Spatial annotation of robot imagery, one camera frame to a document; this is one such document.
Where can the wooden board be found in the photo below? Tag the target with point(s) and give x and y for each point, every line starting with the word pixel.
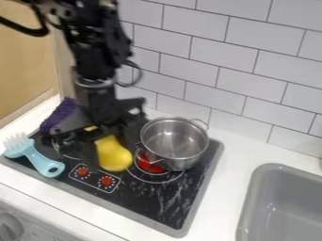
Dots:
pixel 25 59

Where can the toy stove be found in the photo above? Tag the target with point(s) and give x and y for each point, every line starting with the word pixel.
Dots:
pixel 155 194

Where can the light blue brush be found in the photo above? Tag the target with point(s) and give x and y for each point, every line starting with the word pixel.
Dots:
pixel 35 157

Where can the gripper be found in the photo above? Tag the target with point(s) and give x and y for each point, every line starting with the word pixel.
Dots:
pixel 98 105

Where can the silver pot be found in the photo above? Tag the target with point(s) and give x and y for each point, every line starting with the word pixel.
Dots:
pixel 176 142

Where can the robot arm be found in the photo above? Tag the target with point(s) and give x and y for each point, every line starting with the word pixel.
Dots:
pixel 94 40

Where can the toy sink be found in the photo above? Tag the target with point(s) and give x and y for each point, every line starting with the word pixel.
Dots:
pixel 285 207

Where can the yellow toy banana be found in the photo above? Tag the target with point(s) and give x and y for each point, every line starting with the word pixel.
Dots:
pixel 113 155

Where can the purple cloth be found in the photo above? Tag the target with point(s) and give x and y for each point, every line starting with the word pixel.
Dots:
pixel 61 116

